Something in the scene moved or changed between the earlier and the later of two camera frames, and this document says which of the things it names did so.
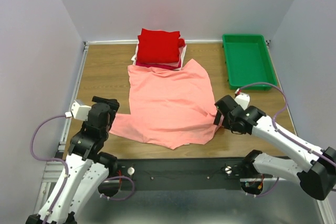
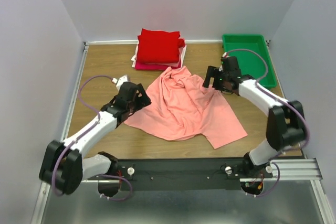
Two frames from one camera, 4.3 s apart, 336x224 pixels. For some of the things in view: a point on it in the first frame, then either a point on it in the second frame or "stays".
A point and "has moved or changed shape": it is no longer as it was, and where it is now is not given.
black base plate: (184, 174) stays
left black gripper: (112, 102) → (143, 101)
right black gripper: (227, 125) → (213, 72)
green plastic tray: (248, 61) stays
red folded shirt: (158, 46) stays
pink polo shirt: (169, 107) has moved or changed shape
